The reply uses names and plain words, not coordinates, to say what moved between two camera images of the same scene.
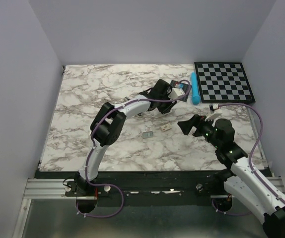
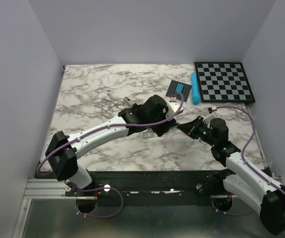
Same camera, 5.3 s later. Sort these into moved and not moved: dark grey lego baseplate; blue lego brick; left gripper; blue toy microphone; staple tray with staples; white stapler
Moved: left gripper; white stapler
Not moved: blue toy microphone; staple tray with staples; blue lego brick; dark grey lego baseplate
